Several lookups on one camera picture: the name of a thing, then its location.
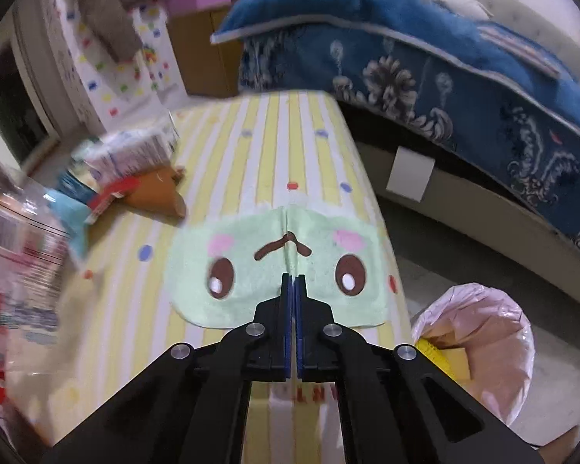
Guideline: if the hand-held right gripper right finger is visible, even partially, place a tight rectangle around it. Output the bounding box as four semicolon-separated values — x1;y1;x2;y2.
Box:
295;275;544;464

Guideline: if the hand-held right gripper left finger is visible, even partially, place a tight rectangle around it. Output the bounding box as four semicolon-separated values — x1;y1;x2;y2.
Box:
43;273;293;464

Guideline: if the green face towel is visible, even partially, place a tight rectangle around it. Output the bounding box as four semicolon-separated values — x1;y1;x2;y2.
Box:
167;205;390;329

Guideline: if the yellow foam net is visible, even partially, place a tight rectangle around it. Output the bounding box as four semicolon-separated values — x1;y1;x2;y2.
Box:
415;338;451;375

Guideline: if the brown leather sheath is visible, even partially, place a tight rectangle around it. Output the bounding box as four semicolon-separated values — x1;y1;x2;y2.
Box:
125;165;188;220

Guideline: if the pink bag trash bin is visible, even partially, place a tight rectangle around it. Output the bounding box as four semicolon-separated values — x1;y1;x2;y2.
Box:
410;283;535;440

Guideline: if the white milk carton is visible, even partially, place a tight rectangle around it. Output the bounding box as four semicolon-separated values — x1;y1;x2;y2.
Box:
82;123;179;182

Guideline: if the yellow striped tablecloth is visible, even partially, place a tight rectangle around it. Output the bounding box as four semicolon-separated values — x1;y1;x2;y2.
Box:
5;91;411;464

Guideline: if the white paper tag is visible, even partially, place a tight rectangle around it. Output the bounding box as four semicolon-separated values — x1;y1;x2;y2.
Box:
386;147;436;202

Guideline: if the grey upholstered bed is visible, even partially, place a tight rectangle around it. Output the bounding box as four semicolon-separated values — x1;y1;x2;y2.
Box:
341;0;580;310

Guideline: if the red wrapper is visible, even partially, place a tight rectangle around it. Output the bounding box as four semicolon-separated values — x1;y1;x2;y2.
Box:
84;176;141;225

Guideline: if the teal packet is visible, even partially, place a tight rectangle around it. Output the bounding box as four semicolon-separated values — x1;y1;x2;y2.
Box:
46;188;92;269

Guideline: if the clear plastic packet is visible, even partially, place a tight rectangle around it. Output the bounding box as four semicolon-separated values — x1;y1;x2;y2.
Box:
0;174;73;334

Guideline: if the cardboard piece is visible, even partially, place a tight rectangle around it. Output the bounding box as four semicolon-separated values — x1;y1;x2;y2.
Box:
536;428;580;464

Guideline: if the brown wooden nightstand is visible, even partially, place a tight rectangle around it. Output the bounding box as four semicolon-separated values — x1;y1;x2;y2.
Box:
167;0;242;98

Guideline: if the polka dot fabric wardrobe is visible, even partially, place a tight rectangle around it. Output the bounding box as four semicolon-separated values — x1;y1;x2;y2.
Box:
48;0;187;131

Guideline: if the blue floral blanket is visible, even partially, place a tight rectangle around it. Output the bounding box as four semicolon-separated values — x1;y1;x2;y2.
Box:
210;0;580;264

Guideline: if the folded white cloth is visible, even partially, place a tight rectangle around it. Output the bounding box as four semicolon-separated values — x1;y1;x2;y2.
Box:
478;24;561;78

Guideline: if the white plush toy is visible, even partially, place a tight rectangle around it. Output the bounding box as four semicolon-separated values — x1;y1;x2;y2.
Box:
425;0;494;20

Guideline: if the brown quilted jacket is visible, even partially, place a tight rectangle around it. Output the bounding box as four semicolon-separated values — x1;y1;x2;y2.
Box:
68;0;189;61

